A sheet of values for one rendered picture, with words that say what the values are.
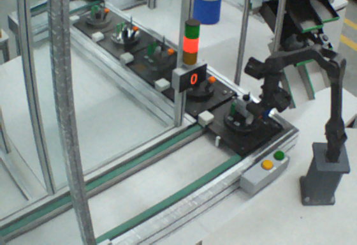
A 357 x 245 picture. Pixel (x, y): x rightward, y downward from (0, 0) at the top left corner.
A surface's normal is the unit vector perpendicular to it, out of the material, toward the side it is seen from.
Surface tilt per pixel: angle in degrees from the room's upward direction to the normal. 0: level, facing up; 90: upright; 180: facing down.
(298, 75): 45
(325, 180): 90
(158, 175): 0
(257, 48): 0
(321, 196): 90
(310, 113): 0
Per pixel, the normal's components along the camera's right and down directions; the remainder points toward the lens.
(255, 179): 0.06, -0.76
